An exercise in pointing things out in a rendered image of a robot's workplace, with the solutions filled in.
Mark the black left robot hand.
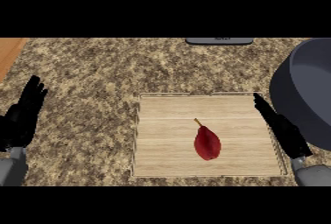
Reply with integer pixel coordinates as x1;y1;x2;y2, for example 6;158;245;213
0;74;49;153

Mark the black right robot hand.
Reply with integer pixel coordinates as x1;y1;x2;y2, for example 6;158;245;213
253;92;315;160

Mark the dark grey pot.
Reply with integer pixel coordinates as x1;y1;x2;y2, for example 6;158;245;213
269;38;331;152

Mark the pale wooden tray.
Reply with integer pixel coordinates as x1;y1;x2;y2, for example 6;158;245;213
129;92;290;178

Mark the red pear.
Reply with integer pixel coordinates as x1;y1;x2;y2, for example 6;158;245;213
192;117;223;161

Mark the brown wooden board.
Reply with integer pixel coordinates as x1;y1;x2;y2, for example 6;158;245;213
0;38;31;83

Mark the dark grey flat appliance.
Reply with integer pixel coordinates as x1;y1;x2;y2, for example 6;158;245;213
185;37;254;46

